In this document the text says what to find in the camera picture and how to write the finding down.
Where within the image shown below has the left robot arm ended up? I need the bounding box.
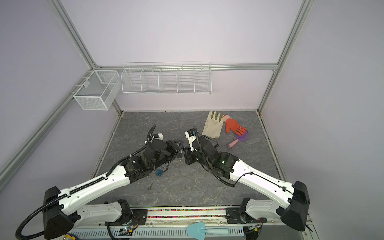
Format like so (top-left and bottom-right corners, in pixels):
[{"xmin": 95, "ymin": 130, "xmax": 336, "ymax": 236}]
[{"xmin": 15, "ymin": 126, "xmax": 183, "ymax": 240}]

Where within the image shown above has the red rubber glove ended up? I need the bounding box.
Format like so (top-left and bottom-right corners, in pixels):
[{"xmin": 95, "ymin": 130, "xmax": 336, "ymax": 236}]
[{"xmin": 222, "ymin": 115, "xmax": 247, "ymax": 136}]

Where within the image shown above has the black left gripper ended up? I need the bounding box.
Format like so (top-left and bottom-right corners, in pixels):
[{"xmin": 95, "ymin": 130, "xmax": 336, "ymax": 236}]
[{"xmin": 150, "ymin": 139, "xmax": 184, "ymax": 172}]

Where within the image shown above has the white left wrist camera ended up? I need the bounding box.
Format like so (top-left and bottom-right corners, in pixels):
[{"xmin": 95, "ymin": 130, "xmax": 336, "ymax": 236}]
[{"xmin": 153, "ymin": 134, "xmax": 164, "ymax": 141}]

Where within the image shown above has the white mesh box basket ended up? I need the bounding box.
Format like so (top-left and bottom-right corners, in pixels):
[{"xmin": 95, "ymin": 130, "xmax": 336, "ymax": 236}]
[{"xmin": 74, "ymin": 70, "xmax": 122, "ymax": 111}]

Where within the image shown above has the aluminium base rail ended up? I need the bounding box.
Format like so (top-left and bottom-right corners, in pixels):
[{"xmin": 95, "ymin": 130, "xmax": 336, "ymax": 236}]
[{"xmin": 59, "ymin": 205, "xmax": 313, "ymax": 227}]

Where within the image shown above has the blue padlock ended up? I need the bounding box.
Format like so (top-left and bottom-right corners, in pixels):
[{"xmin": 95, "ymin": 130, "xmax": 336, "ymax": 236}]
[{"xmin": 156, "ymin": 166, "xmax": 166, "ymax": 177}]

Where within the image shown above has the white wire shelf basket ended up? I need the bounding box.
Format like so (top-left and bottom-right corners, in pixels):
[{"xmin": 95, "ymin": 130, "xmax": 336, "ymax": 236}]
[{"xmin": 121, "ymin": 62, "xmax": 212, "ymax": 95}]

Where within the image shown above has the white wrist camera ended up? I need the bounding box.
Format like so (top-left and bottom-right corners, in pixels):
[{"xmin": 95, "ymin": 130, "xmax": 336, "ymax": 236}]
[
  {"xmin": 185, "ymin": 129, "xmax": 196, "ymax": 152},
  {"xmin": 153, "ymin": 134, "xmax": 164, "ymax": 141}
]

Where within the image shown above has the purple pink brush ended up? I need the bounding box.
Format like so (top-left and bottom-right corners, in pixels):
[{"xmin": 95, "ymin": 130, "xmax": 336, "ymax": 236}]
[{"xmin": 227, "ymin": 131, "xmax": 249, "ymax": 149}]

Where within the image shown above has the white slotted cable duct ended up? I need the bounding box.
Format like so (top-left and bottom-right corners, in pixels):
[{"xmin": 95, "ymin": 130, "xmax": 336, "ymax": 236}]
[{"xmin": 68, "ymin": 227, "xmax": 245, "ymax": 240}]

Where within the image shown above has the aluminium frame profile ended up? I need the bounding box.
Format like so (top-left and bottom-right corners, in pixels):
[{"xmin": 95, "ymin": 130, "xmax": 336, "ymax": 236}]
[{"xmin": 1, "ymin": 1, "xmax": 314, "ymax": 190}]

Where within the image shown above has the teal garden trowel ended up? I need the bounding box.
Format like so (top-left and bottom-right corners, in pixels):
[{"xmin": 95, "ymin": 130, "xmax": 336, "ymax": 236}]
[{"xmin": 187, "ymin": 222, "xmax": 230, "ymax": 240}]

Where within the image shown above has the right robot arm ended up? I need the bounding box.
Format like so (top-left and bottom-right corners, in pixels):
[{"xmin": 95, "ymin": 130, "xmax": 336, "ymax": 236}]
[{"xmin": 184, "ymin": 129, "xmax": 310, "ymax": 232}]

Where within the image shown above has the beige fabric glove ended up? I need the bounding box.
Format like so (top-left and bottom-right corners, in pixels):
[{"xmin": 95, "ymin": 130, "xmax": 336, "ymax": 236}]
[{"xmin": 202, "ymin": 111, "xmax": 224, "ymax": 139}]

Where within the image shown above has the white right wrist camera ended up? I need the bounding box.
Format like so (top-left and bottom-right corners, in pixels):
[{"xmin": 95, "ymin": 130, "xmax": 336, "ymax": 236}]
[{"xmin": 185, "ymin": 129, "xmax": 196, "ymax": 152}]

